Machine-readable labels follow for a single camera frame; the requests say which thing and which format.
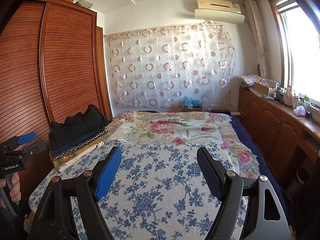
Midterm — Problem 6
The white wall air conditioner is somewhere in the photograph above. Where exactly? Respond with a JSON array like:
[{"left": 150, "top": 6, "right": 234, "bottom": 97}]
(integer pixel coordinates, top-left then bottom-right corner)
[{"left": 195, "top": 0, "right": 245, "bottom": 24}]

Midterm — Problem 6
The long wooden sideboard cabinet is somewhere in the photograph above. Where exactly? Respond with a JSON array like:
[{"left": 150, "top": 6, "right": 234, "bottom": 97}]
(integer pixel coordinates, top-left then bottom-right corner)
[{"left": 238, "top": 88, "right": 319, "bottom": 180}]

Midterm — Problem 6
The cardboard box on sideboard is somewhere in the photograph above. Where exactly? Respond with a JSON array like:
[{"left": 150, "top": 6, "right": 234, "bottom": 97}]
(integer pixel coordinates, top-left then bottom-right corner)
[{"left": 253, "top": 82, "right": 277, "bottom": 96}]

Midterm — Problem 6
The wooden louvred wardrobe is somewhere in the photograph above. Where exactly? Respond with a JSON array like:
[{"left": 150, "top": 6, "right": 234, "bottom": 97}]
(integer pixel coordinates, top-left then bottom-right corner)
[{"left": 0, "top": 0, "right": 113, "bottom": 205}]

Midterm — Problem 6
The circle-pattern sheer curtain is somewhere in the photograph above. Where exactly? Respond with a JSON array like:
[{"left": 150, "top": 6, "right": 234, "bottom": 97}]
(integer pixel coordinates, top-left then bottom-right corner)
[{"left": 106, "top": 23, "right": 236, "bottom": 111}]

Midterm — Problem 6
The pink bottle on sideboard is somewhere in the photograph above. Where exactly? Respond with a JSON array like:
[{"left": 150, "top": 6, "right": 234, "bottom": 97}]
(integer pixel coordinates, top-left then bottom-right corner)
[{"left": 284, "top": 86, "right": 294, "bottom": 107}]

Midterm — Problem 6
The black garment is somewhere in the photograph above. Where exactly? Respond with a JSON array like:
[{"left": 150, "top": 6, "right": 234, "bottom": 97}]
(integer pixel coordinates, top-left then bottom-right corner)
[{"left": 48, "top": 104, "right": 109, "bottom": 155}]

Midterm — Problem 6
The stack of folded clothes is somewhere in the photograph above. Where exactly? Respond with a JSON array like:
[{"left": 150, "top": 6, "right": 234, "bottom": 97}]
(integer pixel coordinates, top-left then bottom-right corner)
[{"left": 49, "top": 126, "right": 108, "bottom": 173}]

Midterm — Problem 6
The left hand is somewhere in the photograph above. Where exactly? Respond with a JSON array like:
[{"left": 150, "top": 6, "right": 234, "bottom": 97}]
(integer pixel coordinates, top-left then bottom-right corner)
[{"left": 0, "top": 172, "right": 21, "bottom": 203}]

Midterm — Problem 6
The window with wooden frame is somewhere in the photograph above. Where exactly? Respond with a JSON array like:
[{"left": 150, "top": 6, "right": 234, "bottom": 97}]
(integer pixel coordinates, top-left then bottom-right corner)
[{"left": 268, "top": 0, "right": 319, "bottom": 102}]

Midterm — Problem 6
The side window drape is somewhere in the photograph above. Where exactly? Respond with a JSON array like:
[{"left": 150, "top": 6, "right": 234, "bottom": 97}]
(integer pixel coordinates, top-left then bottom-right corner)
[{"left": 244, "top": 0, "right": 269, "bottom": 79}]

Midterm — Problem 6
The floral pink bedspread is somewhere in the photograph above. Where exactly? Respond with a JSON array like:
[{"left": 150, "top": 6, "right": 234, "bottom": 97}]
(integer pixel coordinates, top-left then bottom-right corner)
[{"left": 107, "top": 111, "right": 260, "bottom": 179}]

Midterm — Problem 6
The teal object behind bed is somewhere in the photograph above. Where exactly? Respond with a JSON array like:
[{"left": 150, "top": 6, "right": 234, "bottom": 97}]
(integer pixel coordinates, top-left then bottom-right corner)
[{"left": 183, "top": 96, "right": 203, "bottom": 109}]

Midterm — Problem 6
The navy blue bed sheet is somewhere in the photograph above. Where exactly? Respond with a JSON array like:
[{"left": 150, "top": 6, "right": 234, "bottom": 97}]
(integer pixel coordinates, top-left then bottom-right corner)
[{"left": 230, "top": 115, "right": 287, "bottom": 215}]

